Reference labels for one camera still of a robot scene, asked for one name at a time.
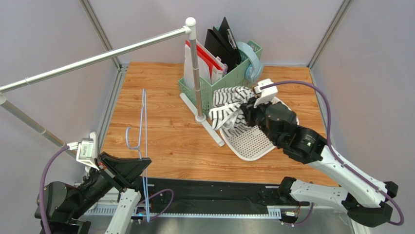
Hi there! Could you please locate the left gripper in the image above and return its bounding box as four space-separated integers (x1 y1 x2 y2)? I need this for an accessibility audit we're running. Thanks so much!
70 150 151 217

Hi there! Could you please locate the black white striped tank top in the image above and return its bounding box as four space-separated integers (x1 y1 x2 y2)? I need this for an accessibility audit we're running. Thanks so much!
208 86 254 137

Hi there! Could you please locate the blue wire hanger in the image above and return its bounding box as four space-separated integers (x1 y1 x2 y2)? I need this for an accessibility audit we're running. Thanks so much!
125 88 151 223

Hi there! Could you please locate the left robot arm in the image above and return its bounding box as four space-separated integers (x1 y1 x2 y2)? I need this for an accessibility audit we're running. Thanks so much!
35 152 152 234

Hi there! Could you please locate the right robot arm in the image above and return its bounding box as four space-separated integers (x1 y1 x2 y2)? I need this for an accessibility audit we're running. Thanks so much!
241 98 398 227

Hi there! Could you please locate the white perforated plastic basket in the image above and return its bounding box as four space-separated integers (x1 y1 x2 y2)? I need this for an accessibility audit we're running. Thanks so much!
219 95 300 162

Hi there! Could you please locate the green plastic file basket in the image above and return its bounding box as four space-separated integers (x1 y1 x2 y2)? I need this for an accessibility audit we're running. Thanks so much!
178 40 263 119

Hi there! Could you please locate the white document folder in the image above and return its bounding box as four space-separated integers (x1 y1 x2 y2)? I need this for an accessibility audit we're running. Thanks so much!
183 40 224 90

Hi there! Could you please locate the red folder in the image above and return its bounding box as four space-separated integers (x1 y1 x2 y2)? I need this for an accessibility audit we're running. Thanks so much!
196 41 227 74

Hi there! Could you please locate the black folder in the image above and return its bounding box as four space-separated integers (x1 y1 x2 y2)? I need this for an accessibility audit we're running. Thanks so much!
204 29 237 73

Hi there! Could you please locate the black clipboard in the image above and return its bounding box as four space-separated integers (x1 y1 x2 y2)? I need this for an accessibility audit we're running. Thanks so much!
212 17 242 65

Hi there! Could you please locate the silver clothes rack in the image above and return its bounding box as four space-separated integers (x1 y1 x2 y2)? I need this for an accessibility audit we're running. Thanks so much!
0 17 226 159

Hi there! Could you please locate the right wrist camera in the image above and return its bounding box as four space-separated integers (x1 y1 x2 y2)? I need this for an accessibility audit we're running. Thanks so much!
253 78 278 108

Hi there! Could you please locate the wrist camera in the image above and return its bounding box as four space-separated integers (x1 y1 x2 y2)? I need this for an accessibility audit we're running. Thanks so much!
253 78 278 108
67 137 98 170

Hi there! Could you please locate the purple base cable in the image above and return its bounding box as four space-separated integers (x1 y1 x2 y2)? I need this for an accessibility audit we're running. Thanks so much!
131 188 175 222

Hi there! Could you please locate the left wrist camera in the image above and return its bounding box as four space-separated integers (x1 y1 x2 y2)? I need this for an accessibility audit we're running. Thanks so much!
67 137 98 170

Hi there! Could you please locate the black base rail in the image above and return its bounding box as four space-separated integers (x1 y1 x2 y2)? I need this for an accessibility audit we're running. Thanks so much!
81 177 301 219

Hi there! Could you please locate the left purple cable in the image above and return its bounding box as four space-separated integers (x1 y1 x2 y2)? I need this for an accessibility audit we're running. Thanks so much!
38 145 70 234

